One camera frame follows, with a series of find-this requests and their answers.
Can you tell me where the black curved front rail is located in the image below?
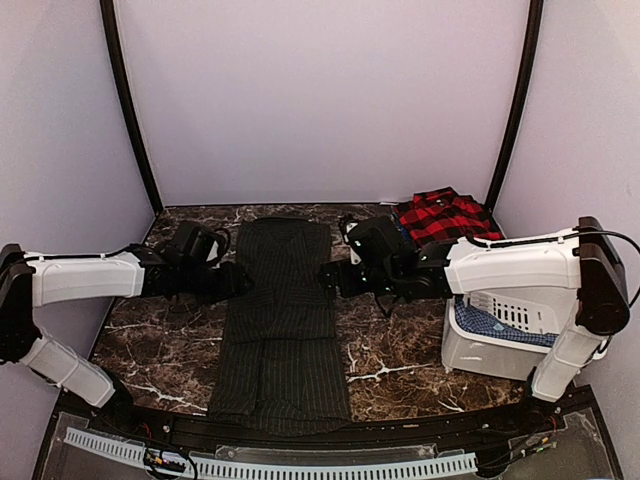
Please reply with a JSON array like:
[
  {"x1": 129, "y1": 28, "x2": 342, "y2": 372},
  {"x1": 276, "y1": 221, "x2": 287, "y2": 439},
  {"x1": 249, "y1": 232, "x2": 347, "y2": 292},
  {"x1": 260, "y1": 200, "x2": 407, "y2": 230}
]
[{"x1": 89, "y1": 399, "x2": 566, "y2": 457}]

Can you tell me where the blue checked shirt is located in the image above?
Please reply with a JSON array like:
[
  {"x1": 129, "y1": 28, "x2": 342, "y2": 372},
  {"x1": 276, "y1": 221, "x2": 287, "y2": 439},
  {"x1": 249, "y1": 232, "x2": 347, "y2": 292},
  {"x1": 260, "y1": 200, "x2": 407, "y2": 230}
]
[{"x1": 454, "y1": 299, "x2": 558, "y2": 347}]

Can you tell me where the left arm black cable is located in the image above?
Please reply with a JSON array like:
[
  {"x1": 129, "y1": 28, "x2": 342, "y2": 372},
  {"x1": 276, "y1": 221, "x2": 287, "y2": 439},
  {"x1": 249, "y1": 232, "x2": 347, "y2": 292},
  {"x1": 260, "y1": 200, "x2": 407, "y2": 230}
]
[{"x1": 169, "y1": 227, "x2": 234, "y2": 311}]

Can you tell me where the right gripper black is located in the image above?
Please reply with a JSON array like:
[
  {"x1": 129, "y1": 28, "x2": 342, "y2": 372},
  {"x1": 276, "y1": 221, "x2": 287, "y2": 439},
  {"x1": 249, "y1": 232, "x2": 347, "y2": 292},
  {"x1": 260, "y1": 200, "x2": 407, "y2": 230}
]
[{"x1": 318, "y1": 256, "x2": 402, "y2": 298}]

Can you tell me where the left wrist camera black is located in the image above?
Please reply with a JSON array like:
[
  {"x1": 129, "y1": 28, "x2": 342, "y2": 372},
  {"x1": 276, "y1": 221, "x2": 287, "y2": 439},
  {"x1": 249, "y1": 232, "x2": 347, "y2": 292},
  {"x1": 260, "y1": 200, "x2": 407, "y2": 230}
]
[{"x1": 168, "y1": 221, "x2": 227, "y2": 265}]

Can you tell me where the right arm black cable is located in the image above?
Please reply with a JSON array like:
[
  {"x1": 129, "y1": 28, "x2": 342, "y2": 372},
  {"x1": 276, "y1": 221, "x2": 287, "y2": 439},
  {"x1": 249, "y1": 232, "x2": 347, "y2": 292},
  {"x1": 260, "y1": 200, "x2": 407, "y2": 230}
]
[{"x1": 467, "y1": 227, "x2": 640, "y2": 296}]

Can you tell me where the left black frame post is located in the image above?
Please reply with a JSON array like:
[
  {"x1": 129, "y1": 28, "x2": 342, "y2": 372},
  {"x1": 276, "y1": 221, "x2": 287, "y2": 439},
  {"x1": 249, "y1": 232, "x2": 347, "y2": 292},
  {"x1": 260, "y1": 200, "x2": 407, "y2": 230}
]
[{"x1": 99, "y1": 0, "x2": 164, "y2": 216}]

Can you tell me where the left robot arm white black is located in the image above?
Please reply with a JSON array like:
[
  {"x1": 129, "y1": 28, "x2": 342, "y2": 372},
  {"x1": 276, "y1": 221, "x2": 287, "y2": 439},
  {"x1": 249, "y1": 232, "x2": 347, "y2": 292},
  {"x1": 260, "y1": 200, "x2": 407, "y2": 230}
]
[{"x1": 1, "y1": 244, "x2": 253, "y2": 436}]

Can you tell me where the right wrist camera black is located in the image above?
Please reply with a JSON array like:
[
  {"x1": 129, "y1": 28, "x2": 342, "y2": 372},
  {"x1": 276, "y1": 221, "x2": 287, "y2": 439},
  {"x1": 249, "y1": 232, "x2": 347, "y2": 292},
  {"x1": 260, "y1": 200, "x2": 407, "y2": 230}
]
[{"x1": 343, "y1": 215, "x2": 405, "y2": 266}]

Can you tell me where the black frame post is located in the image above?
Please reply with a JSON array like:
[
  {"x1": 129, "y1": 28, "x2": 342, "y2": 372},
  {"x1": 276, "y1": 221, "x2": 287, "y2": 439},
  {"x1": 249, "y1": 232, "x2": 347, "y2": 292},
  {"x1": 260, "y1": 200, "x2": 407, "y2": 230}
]
[
  {"x1": 99, "y1": 0, "x2": 164, "y2": 216},
  {"x1": 484, "y1": 0, "x2": 544, "y2": 212}
]

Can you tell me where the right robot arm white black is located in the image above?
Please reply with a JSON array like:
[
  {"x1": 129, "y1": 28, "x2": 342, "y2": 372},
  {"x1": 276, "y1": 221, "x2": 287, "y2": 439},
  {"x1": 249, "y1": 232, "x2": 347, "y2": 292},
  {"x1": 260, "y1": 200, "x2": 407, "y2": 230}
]
[{"x1": 319, "y1": 217, "x2": 635, "y2": 434}]

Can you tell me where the red black plaid shirt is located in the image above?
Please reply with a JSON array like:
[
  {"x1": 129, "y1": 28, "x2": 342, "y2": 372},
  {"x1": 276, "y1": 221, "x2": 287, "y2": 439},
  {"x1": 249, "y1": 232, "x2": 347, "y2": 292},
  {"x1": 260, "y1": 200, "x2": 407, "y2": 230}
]
[{"x1": 393, "y1": 187, "x2": 504, "y2": 246}]

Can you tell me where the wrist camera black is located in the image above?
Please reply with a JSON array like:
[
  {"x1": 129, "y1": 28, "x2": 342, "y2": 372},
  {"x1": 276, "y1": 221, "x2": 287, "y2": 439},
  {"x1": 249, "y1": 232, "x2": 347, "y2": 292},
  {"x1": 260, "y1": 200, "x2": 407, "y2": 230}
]
[
  {"x1": 343, "y1": 215, "x2": 405, "y2": 266},
  {"x1": 168, "y1": 221, "x2": 227, "y2": 265}
]

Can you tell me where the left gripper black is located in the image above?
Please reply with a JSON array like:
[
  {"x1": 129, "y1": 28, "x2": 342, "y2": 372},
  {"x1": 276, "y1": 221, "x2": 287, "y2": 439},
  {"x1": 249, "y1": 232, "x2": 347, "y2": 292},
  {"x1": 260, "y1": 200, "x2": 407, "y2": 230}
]
[{"x1": 179, "y1": 261, "x2": 255, "y2": 306}]

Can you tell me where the blue folded shirt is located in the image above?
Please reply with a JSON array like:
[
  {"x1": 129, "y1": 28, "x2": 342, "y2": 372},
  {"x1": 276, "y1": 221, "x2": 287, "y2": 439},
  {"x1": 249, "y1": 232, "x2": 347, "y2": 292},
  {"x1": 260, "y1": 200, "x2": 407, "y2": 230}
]
[{"x1": 391, "y1": 212, "x2": 415, "y2": 248}]

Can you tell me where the right black frame post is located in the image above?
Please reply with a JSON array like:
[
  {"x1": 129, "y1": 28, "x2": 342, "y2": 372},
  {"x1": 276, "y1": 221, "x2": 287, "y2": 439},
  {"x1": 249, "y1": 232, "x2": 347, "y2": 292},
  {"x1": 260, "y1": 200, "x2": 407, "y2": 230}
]
[{"x1": 484, "y1": 0, "x2": 544, "y2": 212}]

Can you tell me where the dark pinstripe long sleeve shirt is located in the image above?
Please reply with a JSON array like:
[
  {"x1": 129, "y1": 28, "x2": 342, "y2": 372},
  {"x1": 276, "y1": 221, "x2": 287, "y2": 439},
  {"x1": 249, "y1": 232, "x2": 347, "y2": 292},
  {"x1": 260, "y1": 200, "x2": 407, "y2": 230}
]
[{"x1": 208, "y1": 217, "x2": 351, "y2": 437}]

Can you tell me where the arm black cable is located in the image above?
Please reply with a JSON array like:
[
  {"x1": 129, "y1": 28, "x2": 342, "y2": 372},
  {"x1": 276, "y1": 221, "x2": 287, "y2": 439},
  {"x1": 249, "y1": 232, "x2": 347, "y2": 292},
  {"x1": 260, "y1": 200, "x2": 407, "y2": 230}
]
[
  {"x1": 169, "y1": 227, "x2": 234, "y2": 311},
  {"x1": 467, "y1": 227, "x2": 640, "y2": 296}
]

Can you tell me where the white slotted cable duct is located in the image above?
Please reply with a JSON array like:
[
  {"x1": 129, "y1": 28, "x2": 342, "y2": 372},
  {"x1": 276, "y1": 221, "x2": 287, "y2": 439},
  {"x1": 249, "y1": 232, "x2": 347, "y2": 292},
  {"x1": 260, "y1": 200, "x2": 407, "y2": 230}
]
[{"x1": 64, "y1": 427, "x2": 477, "y2": 479}]

